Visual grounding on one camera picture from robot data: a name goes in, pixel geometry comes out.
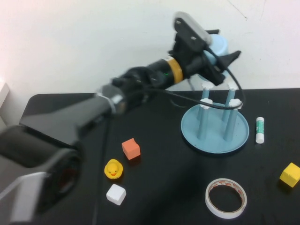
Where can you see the orange foam cube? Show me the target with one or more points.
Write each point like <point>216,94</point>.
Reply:
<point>131,150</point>

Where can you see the yellow rubber duck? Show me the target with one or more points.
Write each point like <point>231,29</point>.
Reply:
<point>113,170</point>

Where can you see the white green glue stick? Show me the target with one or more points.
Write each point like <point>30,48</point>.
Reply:
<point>260,131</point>

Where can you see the yellow foam cube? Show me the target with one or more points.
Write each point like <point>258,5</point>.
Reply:
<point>290,175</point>

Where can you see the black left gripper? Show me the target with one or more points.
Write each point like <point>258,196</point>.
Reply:
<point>192,61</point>

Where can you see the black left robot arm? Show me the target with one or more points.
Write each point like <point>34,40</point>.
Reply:
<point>58,131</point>

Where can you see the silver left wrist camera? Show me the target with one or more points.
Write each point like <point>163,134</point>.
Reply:
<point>194,28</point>

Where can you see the blue four-peg cup stand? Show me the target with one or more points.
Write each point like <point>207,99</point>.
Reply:
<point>213,143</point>

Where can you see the light blue plastic cup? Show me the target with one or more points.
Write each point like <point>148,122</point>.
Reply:
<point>220,45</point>

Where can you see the white foam cube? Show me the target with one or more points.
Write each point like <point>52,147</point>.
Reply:
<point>116,194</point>

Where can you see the white tape roll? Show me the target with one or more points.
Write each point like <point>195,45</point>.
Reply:
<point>225,214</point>

